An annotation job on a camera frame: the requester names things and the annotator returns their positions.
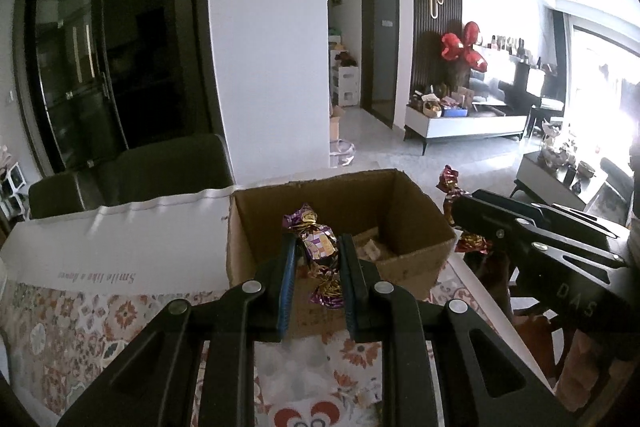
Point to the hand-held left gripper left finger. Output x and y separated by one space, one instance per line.
286 297

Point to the dark sliding glass door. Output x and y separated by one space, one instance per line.
115 57

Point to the dark coffee table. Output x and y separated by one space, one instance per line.
550 179

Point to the white shelf unit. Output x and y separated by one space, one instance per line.
12 189

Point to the person's right forearm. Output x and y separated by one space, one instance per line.
585 359

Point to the black piano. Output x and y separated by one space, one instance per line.
542 87

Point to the white corridor shelf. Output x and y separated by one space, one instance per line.
345 77

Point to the red gold candy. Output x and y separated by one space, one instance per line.
449 181

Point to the floral patterned tablecloth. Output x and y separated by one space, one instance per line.
75 322

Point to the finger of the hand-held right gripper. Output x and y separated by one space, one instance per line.
490 222
550 214

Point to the purple gold candy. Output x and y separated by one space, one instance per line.
320 247

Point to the red balloons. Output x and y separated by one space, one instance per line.
465 47

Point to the white television cabinet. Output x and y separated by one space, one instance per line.
465 124

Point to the clear plastic bin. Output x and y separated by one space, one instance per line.
342 152

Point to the grey interior door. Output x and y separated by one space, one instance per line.
381 42

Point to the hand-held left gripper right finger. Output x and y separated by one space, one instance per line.
350 302

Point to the brown paper snack packet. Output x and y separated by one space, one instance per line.
372 248

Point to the small open cardboard box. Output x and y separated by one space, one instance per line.
336 124

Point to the row of bottles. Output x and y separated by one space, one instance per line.
505 44

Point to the dark slatted wall panel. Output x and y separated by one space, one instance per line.
435 57

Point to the brown cardboard box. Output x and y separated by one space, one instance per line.
400 227

